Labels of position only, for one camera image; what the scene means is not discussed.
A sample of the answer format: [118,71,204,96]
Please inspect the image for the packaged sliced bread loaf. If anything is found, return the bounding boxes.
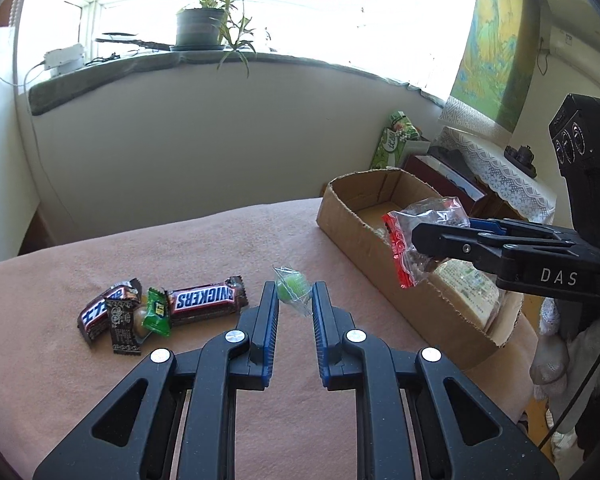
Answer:
[429,259,504,332]

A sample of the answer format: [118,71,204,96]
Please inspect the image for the green small snack packet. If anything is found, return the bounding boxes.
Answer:
[142,287,171,337]

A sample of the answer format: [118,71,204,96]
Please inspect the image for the brown cardboard box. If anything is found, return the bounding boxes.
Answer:
[316,169,524,368]

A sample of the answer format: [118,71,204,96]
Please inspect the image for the white lace tablecloth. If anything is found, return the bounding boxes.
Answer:
[436,127,557,224]

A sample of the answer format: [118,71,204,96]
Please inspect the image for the potted spider plant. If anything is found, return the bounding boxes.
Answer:
[169,0,257,77]

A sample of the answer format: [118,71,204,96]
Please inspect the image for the dark brown snack packet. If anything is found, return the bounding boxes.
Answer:
[105,298,142,356]

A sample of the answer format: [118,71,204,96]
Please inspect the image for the white power adapter box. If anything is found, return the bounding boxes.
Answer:
[43,44,85,77]

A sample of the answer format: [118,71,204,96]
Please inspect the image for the landscape painting scroll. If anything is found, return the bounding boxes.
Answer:
[451,0,541,133]

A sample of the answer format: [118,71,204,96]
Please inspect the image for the dark teapot ornament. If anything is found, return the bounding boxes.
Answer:
[504,145,536,179]

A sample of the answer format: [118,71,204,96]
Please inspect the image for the white air conditioner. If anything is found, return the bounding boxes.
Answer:
[550,26,600,61]

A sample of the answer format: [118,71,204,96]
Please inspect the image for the red clear bag brown pastry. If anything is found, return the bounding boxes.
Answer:
[382,196,470,289]

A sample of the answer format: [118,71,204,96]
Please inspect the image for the green jelly candy clear wrapper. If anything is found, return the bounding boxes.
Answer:
[273,266,312,316]

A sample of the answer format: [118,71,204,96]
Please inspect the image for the chinese Snickers bar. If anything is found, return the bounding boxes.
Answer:
[76,278,143,346]

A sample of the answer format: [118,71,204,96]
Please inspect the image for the pink tablecloth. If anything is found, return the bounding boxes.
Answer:
[0,196,541,480]

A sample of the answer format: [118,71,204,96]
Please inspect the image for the dark red shoe box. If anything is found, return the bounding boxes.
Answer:
[403,155,489,218]

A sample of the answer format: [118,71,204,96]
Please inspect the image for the green paper bag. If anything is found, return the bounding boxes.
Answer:
[370,110,430,169]

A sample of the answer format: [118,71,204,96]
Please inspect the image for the blue Snickers bar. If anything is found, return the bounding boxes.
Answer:
[168,275,248,326]

